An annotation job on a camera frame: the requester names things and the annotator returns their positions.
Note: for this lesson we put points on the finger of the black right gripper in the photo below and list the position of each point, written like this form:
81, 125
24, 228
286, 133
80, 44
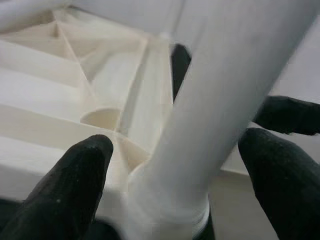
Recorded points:
180, 65
290, 115

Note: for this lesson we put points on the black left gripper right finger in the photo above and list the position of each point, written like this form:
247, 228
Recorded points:
287, 195

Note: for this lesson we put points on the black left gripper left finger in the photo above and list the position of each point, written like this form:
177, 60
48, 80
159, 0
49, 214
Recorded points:
57, 200

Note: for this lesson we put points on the white plastic children table top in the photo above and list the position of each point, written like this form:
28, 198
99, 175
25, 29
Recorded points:
37, 100

